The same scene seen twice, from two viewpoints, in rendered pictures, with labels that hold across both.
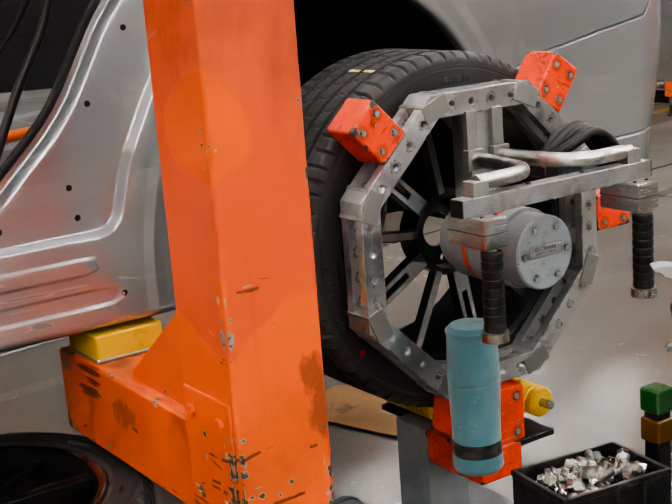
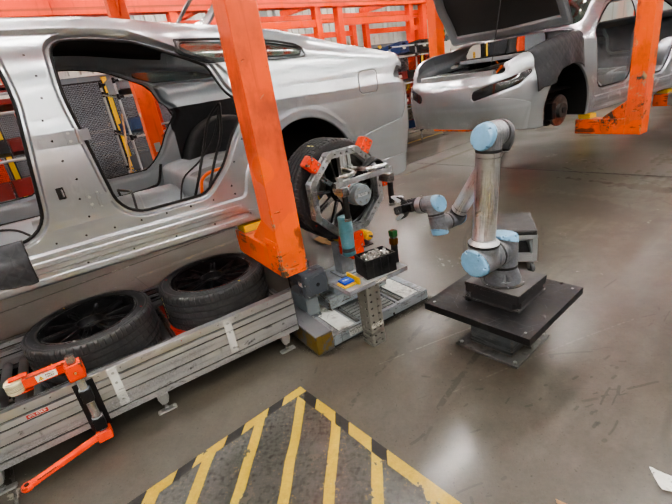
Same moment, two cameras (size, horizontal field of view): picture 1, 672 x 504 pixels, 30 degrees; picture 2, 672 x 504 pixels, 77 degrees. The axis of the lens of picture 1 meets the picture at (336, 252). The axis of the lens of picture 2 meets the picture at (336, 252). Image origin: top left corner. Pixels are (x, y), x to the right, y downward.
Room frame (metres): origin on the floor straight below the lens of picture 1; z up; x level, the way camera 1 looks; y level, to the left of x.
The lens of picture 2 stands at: (-0.46, -0.26, 1.53)
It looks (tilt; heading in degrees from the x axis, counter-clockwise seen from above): 22 degrees down; 3
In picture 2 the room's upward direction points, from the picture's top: 9 degrees counter-clockwise
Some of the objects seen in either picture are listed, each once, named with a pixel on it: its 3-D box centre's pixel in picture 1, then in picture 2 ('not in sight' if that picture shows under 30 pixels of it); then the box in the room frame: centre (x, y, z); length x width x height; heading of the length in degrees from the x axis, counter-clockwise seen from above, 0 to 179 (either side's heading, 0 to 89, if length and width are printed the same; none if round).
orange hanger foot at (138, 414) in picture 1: (157, 361); (260, 231); (2.10, 0.33, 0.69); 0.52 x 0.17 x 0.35; 33
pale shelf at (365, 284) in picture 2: not in sight; (370, 276); (1.76, -0.33, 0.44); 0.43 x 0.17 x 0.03; 123
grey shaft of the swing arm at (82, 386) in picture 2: not in sight; (88, 398); (1.15, 1.10, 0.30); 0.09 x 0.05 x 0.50; 123
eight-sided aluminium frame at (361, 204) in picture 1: (477, 237); (346, 191); (2.19, -0.25, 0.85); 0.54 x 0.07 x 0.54; 123
